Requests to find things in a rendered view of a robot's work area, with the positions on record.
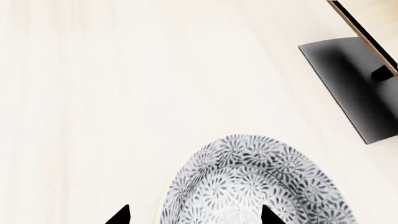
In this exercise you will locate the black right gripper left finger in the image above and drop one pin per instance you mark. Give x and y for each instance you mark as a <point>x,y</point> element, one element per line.
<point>121,217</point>

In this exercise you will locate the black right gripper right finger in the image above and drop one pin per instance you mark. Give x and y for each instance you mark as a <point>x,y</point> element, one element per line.
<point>269,215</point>

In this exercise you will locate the black metal stand base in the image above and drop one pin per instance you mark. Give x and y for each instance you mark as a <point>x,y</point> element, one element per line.
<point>348,81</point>

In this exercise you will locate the white plate with grey floral pattern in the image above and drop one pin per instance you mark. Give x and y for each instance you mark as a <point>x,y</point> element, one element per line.
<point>248,182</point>

